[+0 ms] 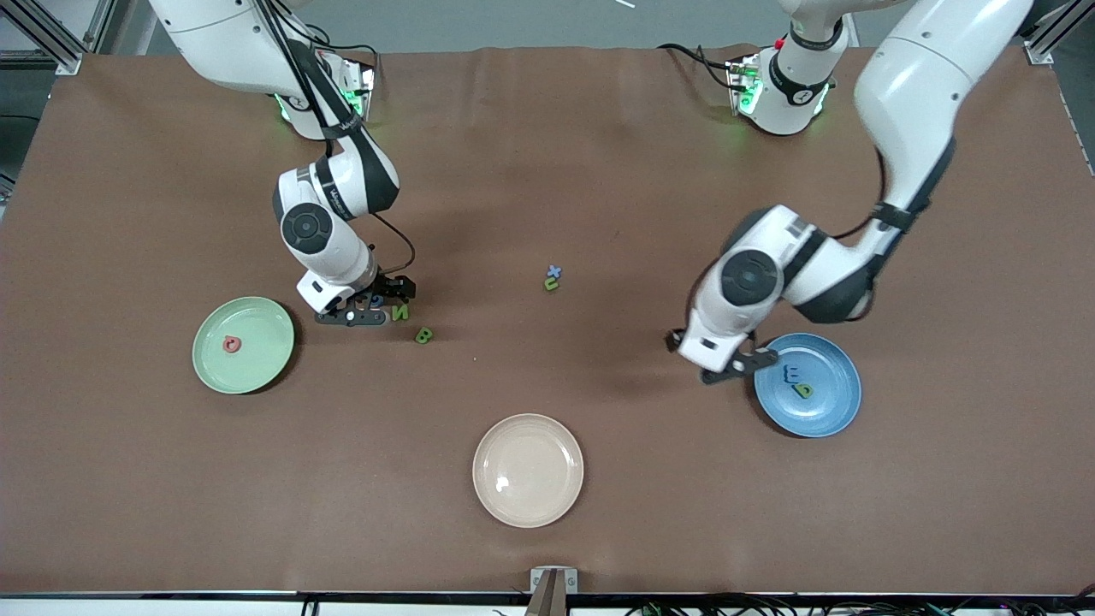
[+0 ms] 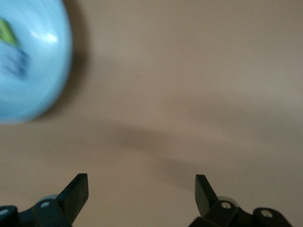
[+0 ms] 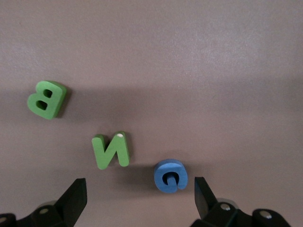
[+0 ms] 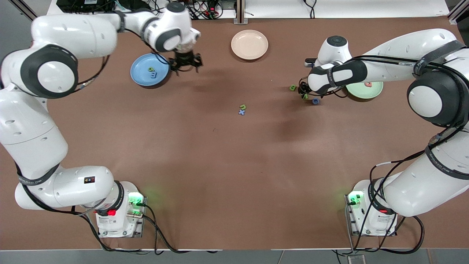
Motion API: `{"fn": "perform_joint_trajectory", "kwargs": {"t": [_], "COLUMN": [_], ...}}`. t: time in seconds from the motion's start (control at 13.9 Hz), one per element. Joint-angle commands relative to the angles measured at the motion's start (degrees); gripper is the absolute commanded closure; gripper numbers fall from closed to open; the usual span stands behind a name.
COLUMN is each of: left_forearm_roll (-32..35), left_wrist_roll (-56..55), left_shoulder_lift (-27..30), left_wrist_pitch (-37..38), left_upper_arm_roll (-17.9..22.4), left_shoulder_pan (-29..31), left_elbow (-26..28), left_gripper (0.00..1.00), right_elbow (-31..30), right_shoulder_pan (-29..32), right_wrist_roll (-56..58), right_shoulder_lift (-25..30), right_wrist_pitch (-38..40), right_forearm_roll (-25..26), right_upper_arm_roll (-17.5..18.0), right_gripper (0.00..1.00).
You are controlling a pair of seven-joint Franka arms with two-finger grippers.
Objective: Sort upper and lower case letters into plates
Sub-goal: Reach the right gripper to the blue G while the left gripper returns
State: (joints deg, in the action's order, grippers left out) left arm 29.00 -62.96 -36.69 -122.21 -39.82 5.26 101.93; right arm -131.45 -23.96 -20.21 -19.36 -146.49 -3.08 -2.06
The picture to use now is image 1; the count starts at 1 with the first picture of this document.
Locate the green plastic plate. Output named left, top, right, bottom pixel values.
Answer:
left=192, top=296, right=296, bottom=395

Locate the blue plastic plate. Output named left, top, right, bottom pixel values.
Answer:
left=754, top=333, right=862, bottom=439

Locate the brown table cover sheet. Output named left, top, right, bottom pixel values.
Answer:
left=0, top=44, right=1095, bottom=595

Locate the beige plastic plate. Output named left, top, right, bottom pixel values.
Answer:
left=472, top=413, right=585, bottom=529

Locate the black cable bundle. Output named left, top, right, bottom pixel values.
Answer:
left=624, top=595, right=1095, bottom=616

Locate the black right arm base cable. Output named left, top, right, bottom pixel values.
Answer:
left=291, top=26, right=379, bottom=69

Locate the black arm base cable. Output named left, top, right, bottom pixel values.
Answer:
left=657, top=43, right=738, bottom=91
left=291, top=26, right=379, bottom=69

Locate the metal camera pole bracket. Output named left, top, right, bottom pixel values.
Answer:
left=529, top=566, right=580, bottom=616

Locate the grey camera pole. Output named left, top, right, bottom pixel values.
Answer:
left=524, top=569, right=570, bottom=616

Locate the black left arm base cable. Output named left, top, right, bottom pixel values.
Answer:
left=657, top=43, right=738, bottom=91

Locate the aluminium frame profile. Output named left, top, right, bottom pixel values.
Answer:
left=0, top=0, right=116, bottom=74
left=1021, top=0, right=1080, bottom=66

